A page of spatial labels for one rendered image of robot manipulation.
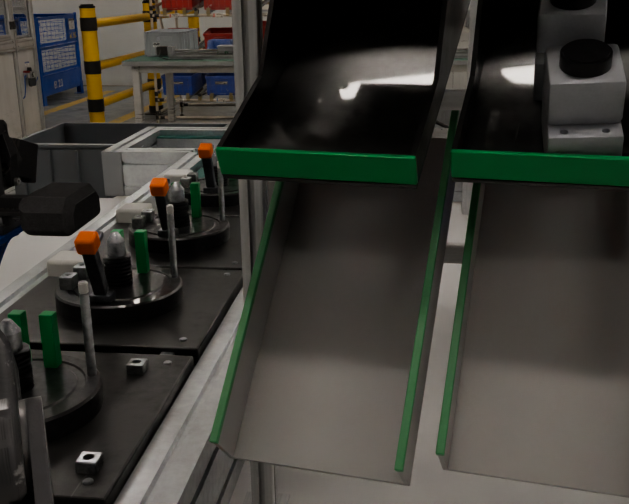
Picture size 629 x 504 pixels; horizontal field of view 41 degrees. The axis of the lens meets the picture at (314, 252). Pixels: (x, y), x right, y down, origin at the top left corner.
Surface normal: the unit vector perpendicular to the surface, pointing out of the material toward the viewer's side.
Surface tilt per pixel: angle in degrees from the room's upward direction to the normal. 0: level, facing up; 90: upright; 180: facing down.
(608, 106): 115
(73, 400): 0
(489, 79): 25
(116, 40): 90
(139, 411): 0
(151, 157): 90
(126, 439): 0
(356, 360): 45
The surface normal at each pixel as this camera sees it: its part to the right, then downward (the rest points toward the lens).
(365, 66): -0.14, -0.74
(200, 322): -0.01, -0.95
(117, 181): -0.12, 0.30
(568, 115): -0.15, 0.67
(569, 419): -0.22, -0.47
